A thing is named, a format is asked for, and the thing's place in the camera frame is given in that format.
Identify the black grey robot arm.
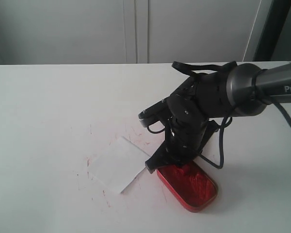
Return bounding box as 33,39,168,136
138,62,291,173

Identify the dark vertical post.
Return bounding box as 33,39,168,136
253,0,291,62

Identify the white paper sheet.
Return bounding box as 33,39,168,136
88,137,149,194

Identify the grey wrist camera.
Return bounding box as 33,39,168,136
138,98,171,128

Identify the gold tin lid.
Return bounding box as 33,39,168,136
197,136,209,154

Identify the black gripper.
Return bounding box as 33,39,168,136
145,118,219,173

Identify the white cabinet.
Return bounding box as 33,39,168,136
0,0,272,65

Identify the red stamp block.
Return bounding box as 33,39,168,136
177,165,191,176

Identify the red ink pad tin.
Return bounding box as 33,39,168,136
157,161,218,213

